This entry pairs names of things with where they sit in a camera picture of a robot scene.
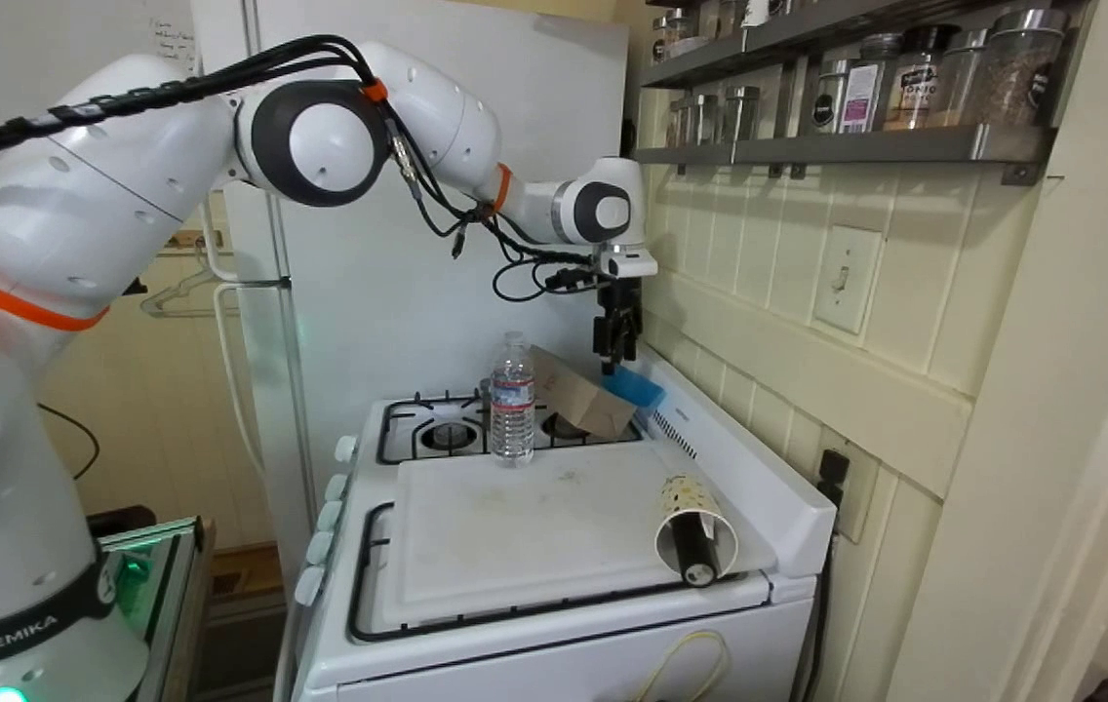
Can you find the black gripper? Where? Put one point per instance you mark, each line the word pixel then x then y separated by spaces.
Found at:
pixel 618 313

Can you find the blue plastic bowl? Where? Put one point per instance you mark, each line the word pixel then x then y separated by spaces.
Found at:
pixel 638 386

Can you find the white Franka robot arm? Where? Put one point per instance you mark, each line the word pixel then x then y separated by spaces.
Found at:
pixel 88 260

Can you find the clear plastic water bottle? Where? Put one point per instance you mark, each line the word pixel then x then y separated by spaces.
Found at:
pixel 512 403

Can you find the round stove burner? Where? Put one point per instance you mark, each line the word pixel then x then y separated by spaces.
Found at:
pixel 448 435

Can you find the white plastic cutting board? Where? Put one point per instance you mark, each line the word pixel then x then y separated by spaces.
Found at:
pixel 541 528

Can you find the white refrigerator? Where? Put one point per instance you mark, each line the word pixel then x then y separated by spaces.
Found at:
pixel 370 285

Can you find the white stove knob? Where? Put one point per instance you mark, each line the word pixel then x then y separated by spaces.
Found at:
pixel 344 451
pixel 321 543
pixel 309 588
pixel 338 490

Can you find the white gas stove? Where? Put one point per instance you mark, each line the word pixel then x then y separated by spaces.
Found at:
pixel 554 647

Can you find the metal spice rack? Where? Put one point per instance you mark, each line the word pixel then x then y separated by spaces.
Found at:
pixel 839 147

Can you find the pink label spice jar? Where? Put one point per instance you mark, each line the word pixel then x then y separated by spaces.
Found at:
pixel 865 100

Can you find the large glass spice jar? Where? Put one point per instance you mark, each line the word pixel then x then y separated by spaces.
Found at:
pixel 1025 64
pixel 924 78

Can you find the robot control box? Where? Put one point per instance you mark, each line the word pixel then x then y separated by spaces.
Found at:
pixel 156 588

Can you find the white light switch plate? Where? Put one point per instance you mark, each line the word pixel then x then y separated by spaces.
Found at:
pixel 848 279

